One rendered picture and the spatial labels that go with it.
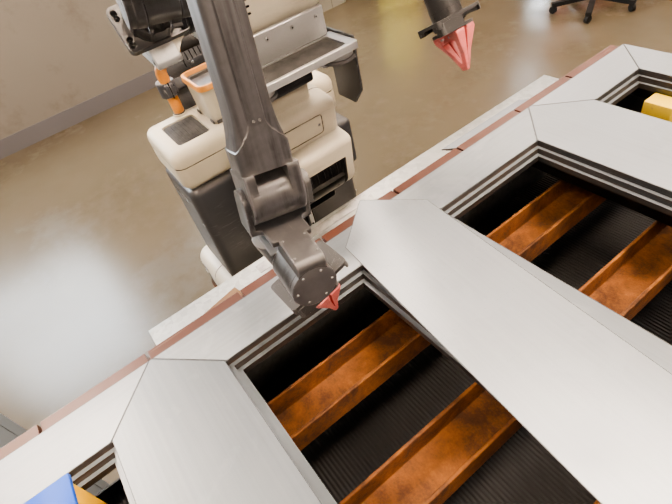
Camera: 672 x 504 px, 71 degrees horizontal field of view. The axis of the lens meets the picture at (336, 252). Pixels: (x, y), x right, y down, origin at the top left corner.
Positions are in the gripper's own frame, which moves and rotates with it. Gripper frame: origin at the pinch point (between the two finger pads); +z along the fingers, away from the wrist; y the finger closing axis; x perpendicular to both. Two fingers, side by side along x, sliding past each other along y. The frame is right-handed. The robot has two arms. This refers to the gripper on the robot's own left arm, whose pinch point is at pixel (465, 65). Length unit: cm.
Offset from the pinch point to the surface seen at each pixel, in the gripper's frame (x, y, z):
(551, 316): -29.0, -26.2, 31.2
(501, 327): -26, -32, 30
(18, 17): 307, -54, -129
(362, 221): 2.2, -31.7, 15.2
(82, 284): 175, -100, 23
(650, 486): -46, -37, 40
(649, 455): -45, -34, 39
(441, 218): -6.7, -21.9, 19.8
